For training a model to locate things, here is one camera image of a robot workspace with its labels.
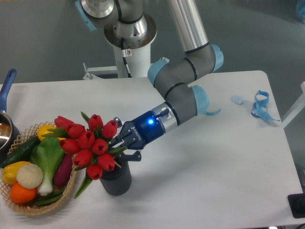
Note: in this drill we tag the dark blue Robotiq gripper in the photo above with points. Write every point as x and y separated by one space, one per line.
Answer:
136 134

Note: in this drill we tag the red tulip bouquet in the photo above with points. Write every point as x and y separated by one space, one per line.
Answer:
89 147

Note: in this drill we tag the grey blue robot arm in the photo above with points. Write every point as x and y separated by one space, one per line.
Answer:
131 31

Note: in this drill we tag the dark grey ribbed vase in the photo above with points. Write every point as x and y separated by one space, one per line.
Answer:
118 181

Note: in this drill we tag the purple sweet potato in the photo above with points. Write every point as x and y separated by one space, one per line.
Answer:
63 172

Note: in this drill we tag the green bok choy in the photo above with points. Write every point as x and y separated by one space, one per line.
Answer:
47 155

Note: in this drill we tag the yellow squash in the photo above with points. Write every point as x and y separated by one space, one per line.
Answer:
50 131

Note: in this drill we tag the woven bamboo basket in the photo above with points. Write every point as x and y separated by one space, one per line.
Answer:
30 209

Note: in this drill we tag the blue curled ribbon piece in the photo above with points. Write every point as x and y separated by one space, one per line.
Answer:
211 113

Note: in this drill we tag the white garlic bulb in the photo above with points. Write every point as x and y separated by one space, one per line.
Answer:
29 176

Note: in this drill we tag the green pea pods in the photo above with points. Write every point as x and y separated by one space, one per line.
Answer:
49 199

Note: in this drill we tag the green cucumber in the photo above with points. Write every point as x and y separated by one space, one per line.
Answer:
21 153

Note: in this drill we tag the orange fruit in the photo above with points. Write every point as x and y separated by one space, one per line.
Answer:
20 195

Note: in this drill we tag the yellow bell pepper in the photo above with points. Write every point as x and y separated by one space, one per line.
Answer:
9 173

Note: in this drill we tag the small light blue cap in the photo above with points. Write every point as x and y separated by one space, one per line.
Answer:
237 100

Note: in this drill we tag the black device at edge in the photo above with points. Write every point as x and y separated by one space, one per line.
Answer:
297 205

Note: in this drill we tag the blue object top corner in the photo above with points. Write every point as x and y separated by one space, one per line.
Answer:
300 9

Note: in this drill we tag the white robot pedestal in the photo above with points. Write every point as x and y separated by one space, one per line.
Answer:
133 62

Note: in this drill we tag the blue handled saucepan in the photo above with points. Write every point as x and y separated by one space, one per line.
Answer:
8 131

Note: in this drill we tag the white frame bar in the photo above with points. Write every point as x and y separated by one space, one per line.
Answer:
295 109

